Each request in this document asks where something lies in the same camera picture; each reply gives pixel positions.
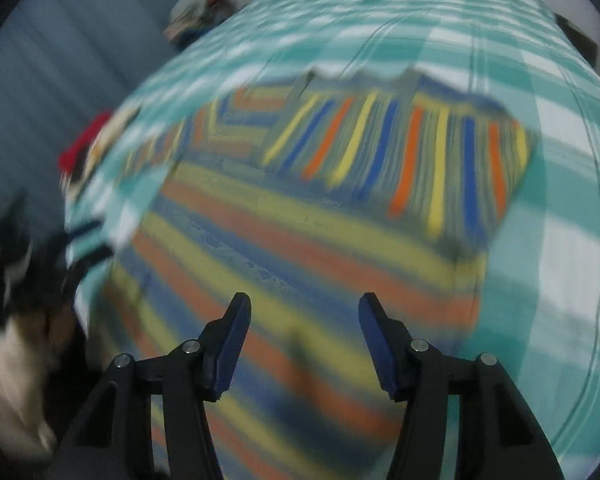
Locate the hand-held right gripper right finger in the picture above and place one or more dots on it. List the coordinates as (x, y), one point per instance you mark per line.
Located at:
(380, 355)

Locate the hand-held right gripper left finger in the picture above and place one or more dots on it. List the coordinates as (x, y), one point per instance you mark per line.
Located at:
(226, 355)

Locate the blue curtain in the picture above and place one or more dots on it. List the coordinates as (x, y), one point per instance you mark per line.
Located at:
(55, 70)

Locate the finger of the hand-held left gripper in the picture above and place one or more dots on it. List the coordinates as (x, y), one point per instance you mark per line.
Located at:
(86, 228)
(96, 256)

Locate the pile of folded clothes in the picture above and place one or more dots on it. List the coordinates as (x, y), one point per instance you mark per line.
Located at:
(200, 7)

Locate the colourful striped knit sweater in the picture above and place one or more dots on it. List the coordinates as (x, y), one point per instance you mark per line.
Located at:
(300, 230)

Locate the green white plaid bed blanket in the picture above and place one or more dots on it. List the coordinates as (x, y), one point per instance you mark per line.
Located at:
(555, 160)

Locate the red cloth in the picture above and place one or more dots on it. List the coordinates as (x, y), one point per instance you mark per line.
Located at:
(82, 145)

